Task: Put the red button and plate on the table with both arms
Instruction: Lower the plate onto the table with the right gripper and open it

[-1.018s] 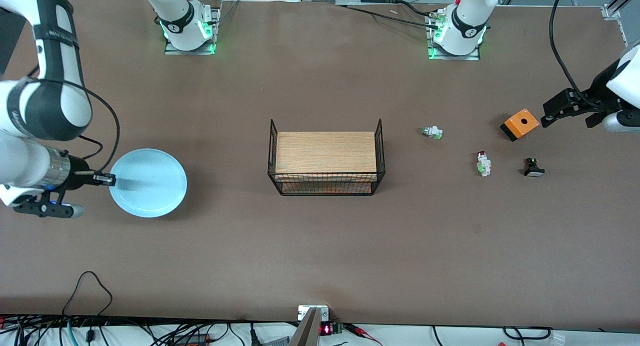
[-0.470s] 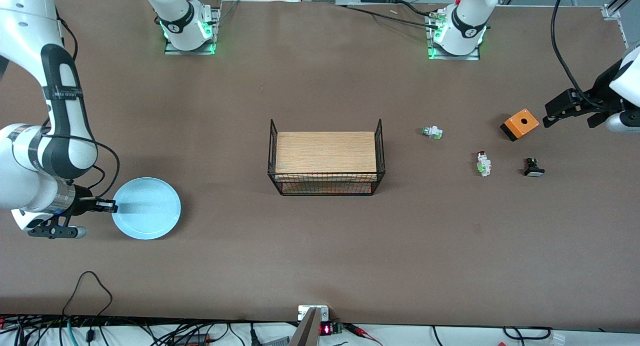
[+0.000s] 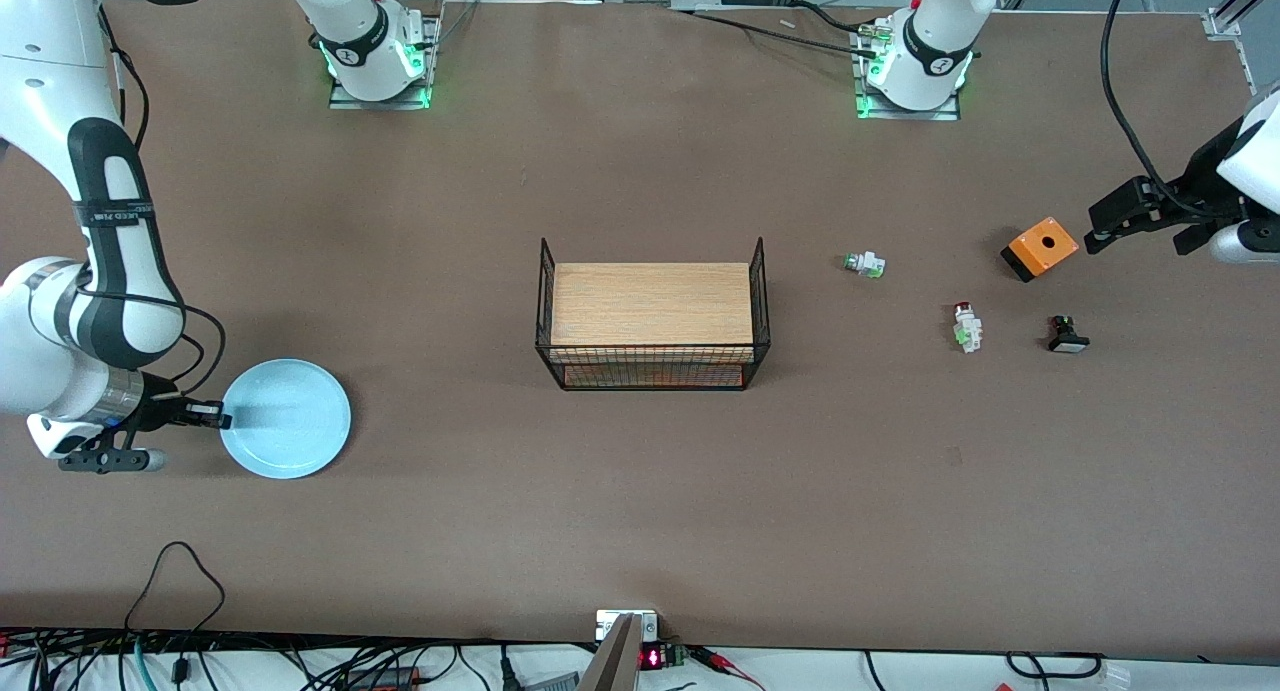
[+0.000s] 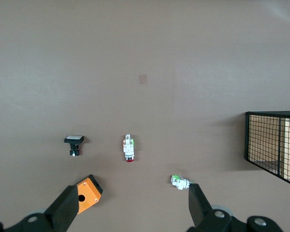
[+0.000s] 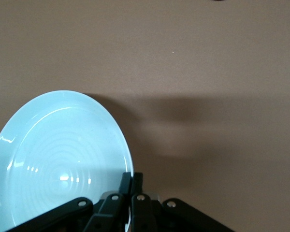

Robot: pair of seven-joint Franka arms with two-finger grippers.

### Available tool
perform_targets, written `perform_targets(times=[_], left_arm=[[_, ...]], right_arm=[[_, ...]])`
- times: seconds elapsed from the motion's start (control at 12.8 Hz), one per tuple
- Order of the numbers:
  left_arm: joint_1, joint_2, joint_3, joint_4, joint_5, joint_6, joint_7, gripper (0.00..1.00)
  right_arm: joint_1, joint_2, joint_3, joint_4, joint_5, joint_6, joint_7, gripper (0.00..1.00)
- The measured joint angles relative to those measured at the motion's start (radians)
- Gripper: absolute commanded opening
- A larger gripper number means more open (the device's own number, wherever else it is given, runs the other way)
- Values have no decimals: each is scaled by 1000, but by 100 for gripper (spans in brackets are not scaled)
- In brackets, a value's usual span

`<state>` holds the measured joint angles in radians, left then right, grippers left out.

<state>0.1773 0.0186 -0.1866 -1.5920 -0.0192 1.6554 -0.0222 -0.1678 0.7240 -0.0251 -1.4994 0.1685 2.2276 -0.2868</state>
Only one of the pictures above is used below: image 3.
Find black wire rack wooden shelf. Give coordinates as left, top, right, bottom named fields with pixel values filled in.
left=535, top=236, right=772, bottom=392

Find silver camera mount bracket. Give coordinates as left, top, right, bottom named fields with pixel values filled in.
left=578, top=609, right=661, bottom=691

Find thin black table cable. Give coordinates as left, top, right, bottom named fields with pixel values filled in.
left=672, top=7, right=886, bottom=60

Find red clip test leads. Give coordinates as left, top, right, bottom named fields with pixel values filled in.
left=690, top=646, right=766, bottom=691

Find black flat looped cable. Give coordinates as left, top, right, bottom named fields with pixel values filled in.
left=1005, top=651, right=1106, bottom=680

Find thick black base cable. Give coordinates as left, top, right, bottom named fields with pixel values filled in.
left=798, top=0, right=883, bottom=38

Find black power adapter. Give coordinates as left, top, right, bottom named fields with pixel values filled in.
left=345, top=666, right=421, bottom=690

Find black square white-cap button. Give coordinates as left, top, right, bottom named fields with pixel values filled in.
left=1047, top=314, right=1091, bottom=355

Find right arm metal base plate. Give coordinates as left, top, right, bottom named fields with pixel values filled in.
left=328, top=11, right=442, bottom=110

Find orange button enclosure box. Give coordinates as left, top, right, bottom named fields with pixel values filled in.
left=1001, top=217, right=1082, bottom=283

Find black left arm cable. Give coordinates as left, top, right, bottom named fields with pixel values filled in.
left=1098, top=0, right=1216, bottom=220

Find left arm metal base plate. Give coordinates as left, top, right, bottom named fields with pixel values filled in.
left=853, top=16, right=963, bottom=122

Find aluminium corner bracket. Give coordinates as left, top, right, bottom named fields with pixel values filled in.
left=1203, top=0, right=1280, bottom=44

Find light blue round plate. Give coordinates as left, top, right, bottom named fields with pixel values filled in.
left=219, top=358, right=354, bottom=481

